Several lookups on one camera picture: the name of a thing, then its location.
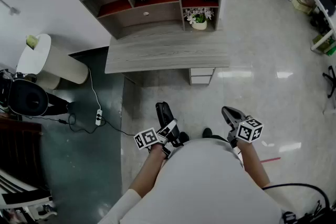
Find person's left forearm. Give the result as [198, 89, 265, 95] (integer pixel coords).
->
[128, 143, 169, 199]

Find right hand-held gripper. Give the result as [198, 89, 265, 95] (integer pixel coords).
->
[221, 106, 264, 149]

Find long white desk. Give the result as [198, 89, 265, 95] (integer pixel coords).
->
[268, 0, 336, 52]

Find white round side table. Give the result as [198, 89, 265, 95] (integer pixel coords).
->
[16, 33, 90, 90]

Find black round stool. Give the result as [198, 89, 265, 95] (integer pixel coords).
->
[6, 78, 69, 117]

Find thin black floor cable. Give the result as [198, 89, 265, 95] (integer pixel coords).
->
[25, 112, 136, 137]

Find thick black cable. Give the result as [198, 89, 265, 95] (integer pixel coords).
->
[261, 182, 332, 218]

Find green tissue box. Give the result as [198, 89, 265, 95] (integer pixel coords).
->
[25, 34, 40, 51]

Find white power cable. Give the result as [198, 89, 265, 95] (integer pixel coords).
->
[87, 67, 102, 111]

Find person's right forearm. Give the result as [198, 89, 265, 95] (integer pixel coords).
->
[237, 140, 271, 190]

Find green boxes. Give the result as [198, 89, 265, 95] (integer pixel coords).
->
[311, 33, 336, 58]

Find pale yellow box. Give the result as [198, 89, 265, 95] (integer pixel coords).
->
[291, 0, 318, 16]

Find grey wooden table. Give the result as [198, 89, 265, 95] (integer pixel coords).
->
[104, 24, 232, 74]

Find black office chair base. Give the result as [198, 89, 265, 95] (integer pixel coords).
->
[322, 65, 336, 99]

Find white flowers in pot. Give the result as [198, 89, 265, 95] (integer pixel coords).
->
[183, 7, 215, 31]

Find white metal rack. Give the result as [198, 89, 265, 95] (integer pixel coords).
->
[0, 168, 58, 221]

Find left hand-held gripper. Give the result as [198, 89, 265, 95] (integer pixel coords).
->
[133, 119, 182, 158]

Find white power strip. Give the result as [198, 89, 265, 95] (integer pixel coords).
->
[94, 109, 103, 127]

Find white drawer unit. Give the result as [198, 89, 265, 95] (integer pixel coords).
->
[188, 67, 216, 87]

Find person's white shirt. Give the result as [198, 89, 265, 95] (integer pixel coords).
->
[97, 137, 291, 224]

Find dark brown wooden cabinet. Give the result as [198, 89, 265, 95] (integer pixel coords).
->
[0, 115, 52, 194]

